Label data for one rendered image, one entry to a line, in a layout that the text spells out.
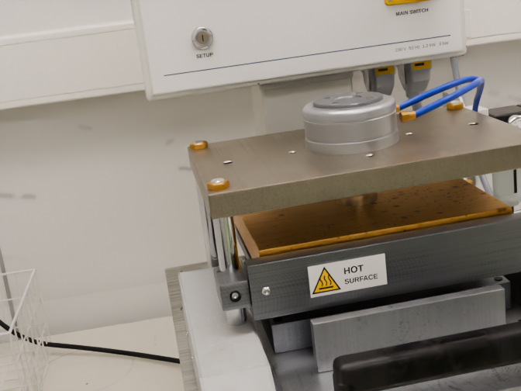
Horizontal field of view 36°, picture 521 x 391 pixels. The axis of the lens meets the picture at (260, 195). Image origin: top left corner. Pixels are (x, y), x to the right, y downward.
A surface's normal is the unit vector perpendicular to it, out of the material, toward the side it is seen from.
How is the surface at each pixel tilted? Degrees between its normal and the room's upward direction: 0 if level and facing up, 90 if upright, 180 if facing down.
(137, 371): 0
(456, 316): 90
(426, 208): 0
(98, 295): 90
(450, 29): 90
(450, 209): 0
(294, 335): 90
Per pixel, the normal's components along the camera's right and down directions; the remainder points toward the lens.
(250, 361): -0.12, -0.95
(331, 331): 0.17, 0.25
